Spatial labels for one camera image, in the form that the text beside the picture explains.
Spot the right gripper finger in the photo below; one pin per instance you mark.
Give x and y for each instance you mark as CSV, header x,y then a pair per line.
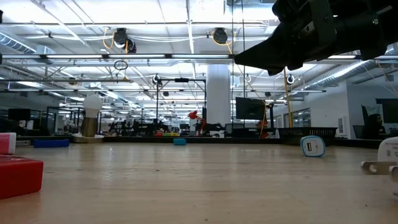
x,y
273,71
270,49

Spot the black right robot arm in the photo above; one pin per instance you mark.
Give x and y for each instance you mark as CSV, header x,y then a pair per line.
x,y
393,18

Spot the dark monitor screen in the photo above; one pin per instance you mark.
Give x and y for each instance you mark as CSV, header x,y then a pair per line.
x,y
250,108
19,114

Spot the white building pillar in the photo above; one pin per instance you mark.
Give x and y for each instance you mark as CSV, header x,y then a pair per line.
x,y
218,93

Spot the black plastic basket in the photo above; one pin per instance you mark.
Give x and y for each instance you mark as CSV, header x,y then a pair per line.
x,y
311,133

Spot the red desk lamp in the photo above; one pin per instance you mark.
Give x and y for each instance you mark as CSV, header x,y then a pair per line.
x,y
193,115

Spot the person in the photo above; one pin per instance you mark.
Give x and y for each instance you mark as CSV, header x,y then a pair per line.
x,y
375,124

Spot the teal framed small box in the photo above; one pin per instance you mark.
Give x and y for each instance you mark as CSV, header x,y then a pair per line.
x,y
179,142

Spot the white light bulb on base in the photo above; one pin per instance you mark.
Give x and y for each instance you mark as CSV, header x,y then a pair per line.
x,y
92,104

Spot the blue flat box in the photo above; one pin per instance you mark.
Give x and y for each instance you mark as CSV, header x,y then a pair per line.
x,y
51,143

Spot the red flat box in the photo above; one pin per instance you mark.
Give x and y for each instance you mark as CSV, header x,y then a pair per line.
x,y
18,177

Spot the teal and white wall charger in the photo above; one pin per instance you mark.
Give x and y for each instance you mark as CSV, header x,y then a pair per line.
x,y
314,146

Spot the black table frame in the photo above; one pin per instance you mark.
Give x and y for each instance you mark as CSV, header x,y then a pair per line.
x,y
217,140

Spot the black gantry frame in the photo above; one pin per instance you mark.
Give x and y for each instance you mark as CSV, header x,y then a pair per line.
x,y
182,80

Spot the dark wall screen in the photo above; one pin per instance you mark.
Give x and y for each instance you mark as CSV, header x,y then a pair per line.
x,y
388,110

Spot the purple and white wall charger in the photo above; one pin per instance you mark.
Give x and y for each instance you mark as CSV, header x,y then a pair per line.
x,y
388,151

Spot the pink and white wall charger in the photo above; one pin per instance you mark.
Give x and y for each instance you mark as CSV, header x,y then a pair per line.
x,y
6,143

